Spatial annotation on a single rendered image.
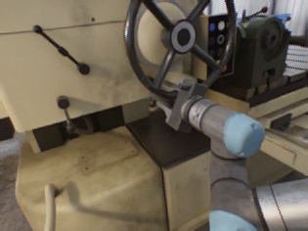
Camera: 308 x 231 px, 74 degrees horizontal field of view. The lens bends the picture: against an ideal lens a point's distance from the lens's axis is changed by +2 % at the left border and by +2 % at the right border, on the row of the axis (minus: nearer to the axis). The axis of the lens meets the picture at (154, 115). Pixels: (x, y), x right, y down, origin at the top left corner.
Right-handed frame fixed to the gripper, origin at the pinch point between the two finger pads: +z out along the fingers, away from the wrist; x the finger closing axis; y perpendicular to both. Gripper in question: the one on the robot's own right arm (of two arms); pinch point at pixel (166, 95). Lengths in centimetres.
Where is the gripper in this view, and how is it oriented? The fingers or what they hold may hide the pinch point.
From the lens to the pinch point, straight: 63.4
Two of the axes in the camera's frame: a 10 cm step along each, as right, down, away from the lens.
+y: -8.3, -1.6, -5.3
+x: -3.2, 9.2, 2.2
